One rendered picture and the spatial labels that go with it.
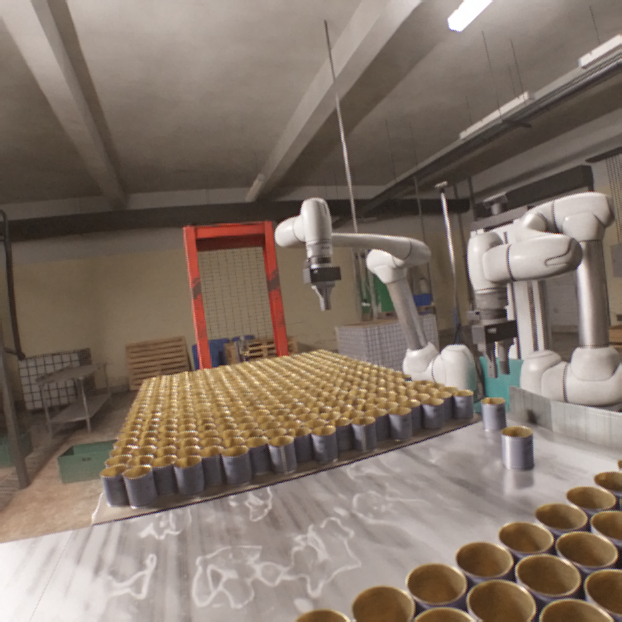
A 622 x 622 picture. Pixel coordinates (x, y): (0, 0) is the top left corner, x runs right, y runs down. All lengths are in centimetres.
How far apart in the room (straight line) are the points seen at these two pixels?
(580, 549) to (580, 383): 97
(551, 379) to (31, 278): 1028
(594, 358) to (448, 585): 110
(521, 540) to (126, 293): 978
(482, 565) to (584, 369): 103
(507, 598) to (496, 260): 78
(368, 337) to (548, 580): 566
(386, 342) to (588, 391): 497
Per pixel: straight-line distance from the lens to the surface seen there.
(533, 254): 103
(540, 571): 57
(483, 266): 108
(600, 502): 72
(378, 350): 620
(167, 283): 997
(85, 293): 1020
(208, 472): 103
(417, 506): 81
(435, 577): 55
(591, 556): 63
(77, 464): 454
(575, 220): 154
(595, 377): 151
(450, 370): 189
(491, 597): 53
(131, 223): 944
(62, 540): 97
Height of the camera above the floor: 149
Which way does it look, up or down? 1 degrees down
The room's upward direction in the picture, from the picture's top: 7 degrees counter-clockwise
